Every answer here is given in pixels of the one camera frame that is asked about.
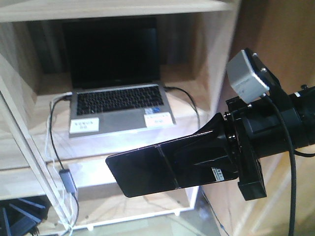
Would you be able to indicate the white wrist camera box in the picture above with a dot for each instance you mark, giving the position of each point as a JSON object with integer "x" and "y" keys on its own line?
{"x": 243, "y": 79}

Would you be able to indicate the black foldable phone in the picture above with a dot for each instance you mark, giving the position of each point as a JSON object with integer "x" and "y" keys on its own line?
{"x": 184, "y": 162}

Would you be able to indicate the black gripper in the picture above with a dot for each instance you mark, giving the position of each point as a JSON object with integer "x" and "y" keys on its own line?
{"x": 271, "y": 124}

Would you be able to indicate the wooden desk shelf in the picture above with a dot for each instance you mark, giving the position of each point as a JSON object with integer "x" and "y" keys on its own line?
{"x": 198, "y": 37}

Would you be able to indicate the silver laptop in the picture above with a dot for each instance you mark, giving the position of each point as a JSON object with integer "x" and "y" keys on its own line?
{"x": 115, "y": 74}

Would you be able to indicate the grey usb adapter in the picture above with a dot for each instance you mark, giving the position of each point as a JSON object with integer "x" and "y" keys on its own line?
{"x": 68, "y": 180}

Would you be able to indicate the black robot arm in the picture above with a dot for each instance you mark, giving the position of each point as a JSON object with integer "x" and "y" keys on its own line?
{"x": 305, "y": 115}

